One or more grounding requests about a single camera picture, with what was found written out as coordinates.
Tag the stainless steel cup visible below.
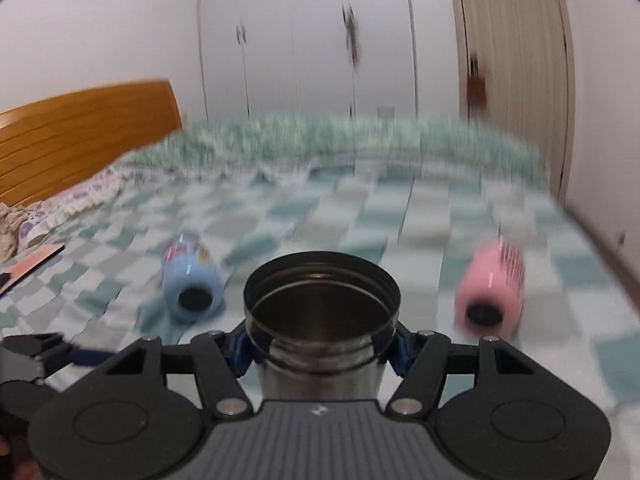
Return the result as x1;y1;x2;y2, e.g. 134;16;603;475
243;252;401;401

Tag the light blue cartoon bottle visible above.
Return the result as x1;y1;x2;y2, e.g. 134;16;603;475
162;233;224;324

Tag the pink bottle with text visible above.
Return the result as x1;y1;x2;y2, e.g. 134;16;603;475
454;237;525;339

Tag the checkered green bed sheet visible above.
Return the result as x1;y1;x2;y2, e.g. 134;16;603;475
1;166;639;413

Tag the purple floral pillow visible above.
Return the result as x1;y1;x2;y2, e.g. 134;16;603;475
17;166;127;252

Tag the wooden headboard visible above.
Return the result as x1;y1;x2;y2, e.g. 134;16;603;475
1;79;182;206

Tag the green floral duvet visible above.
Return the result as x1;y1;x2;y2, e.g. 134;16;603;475
115;113;549;188

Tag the brown plush toy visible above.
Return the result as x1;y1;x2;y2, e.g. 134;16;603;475
466;53;487;113

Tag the white wardrobe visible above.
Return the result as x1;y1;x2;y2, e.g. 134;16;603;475
198;0;416;119

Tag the hanging ornament on wardrobe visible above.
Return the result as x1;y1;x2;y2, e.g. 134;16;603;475
342;6;360;68

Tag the beige wooden door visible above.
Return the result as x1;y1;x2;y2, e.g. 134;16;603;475
452;0;576;202

